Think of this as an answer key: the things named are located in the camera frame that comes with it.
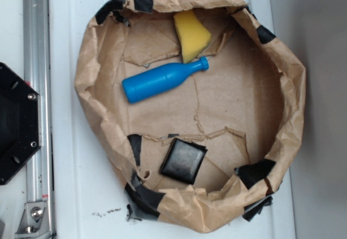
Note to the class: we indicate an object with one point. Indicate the yellow sponge wedge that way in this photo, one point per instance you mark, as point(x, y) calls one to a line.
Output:
point(193, 36)

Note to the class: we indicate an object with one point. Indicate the blue plastic bottle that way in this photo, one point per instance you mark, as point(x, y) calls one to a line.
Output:
point(160, 79)

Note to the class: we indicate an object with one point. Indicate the black leather wallet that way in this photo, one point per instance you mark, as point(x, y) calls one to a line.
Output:
point(183, 161)

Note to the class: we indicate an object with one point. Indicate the brown paper bin liner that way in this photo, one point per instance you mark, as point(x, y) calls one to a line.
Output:
point(247, 109)

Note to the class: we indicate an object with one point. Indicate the white plastic tray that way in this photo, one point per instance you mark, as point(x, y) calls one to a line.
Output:
point(89, 200)

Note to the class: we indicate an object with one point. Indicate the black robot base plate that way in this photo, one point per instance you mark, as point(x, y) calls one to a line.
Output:
point(20, 129)

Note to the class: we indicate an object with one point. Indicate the aluminium extrusion rail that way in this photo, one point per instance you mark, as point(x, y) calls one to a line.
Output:
point(40, 185)

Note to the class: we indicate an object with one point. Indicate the metal corner bracket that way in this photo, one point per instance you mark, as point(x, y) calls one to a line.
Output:
point(34, 222)

